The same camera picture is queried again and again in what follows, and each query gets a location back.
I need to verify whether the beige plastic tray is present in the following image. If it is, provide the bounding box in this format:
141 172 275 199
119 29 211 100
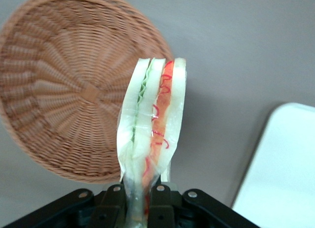
230 102 315 228

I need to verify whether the brown round wicker basket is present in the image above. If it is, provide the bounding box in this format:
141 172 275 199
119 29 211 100
0 0 176 185

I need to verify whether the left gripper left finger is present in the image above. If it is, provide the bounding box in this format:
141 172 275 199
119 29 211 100
0 183 128 228

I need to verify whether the triangle sandwich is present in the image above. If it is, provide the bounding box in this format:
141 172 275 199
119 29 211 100
116 56 189 228

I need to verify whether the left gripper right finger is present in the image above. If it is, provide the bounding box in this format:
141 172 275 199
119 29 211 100
147 183 259 228

